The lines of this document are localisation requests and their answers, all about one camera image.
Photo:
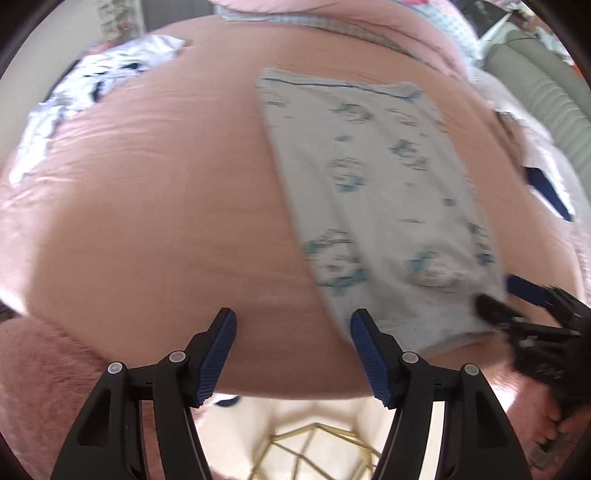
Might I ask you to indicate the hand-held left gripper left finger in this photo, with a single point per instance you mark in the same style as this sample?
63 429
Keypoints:
221 350

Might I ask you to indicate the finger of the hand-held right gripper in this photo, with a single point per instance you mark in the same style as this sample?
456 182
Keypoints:
526 288
496 311

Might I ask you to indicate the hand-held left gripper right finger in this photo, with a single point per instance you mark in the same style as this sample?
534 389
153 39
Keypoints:
364 355

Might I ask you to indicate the cartoon printed pajama pants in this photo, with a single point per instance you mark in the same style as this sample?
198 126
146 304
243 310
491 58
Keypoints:
369 207

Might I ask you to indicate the white satin garment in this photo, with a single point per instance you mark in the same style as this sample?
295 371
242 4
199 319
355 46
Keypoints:
92 74

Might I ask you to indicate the person's right hand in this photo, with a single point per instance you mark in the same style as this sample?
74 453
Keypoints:
549 415

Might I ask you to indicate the folded white navy garment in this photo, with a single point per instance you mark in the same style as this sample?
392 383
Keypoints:
547 189

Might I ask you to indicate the pink bed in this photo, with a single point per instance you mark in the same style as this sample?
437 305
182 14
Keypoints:
161 207

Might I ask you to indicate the pink fluffy pajamas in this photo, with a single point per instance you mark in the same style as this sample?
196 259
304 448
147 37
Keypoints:
37 369

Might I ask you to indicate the grey padded headboard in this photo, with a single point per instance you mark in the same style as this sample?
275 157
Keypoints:
545 83

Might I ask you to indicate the pink checked quilt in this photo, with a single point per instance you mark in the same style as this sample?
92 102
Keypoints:
415 41

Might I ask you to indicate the grey door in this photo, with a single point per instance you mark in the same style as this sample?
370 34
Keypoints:
175 9

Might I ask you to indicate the white shelf rack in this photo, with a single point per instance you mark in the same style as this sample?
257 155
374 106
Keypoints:
115 14

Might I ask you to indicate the dark wall poster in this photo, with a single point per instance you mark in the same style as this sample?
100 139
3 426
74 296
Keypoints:
485 11

